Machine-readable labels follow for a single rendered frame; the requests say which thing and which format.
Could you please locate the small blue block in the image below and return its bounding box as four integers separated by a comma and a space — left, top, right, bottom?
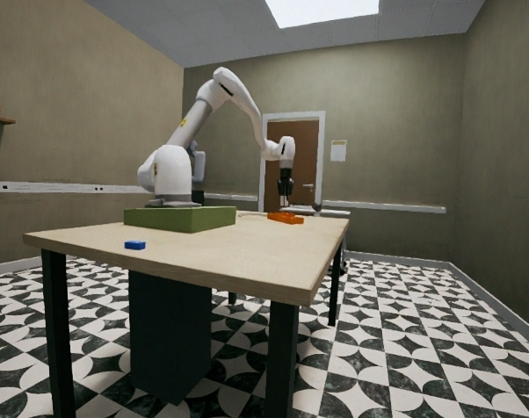
125, 241, 146, 250

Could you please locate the orange rack of bins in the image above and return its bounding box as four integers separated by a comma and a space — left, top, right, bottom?
267, 213, 304, 225

